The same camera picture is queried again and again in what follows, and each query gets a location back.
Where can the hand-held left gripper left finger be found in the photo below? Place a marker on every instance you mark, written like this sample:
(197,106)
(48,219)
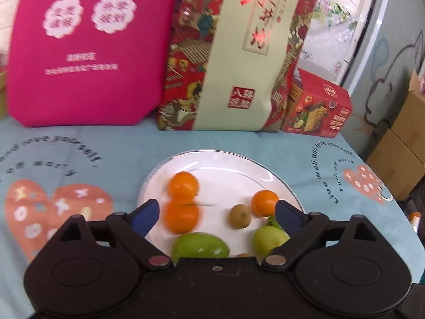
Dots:
(146,216)

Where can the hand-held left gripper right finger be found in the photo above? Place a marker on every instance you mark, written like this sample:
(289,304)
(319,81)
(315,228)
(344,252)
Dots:
(289,217)

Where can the small round green fruit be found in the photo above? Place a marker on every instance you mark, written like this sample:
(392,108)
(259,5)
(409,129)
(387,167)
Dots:
(273,222)

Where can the orange tangerine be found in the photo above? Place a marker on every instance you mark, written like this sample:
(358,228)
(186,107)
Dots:
(182,216)
(264,202)
(182,183)

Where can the large oval green mango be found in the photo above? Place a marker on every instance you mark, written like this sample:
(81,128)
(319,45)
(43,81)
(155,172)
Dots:
(199,247)
(269,241)

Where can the white plate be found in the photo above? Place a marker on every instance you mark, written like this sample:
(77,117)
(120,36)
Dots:
(219,179)

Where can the teal printed tablecloth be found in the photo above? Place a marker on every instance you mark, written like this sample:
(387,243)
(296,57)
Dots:
(99,146)

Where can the red cracker box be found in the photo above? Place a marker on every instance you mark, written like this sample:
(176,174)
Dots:
(315,113)

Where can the brown cardboard box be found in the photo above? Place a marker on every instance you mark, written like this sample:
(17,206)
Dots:
(398,159)

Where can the white orange tube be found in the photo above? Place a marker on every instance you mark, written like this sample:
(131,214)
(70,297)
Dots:
(416,221)

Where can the magenta tote bag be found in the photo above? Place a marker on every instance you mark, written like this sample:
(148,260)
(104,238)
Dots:
(93,83)

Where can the red green patterned gift bag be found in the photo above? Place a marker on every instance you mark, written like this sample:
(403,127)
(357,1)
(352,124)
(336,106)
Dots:
(232,56)

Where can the white floral bag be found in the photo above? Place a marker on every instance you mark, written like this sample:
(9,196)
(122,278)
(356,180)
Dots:
(335,13)

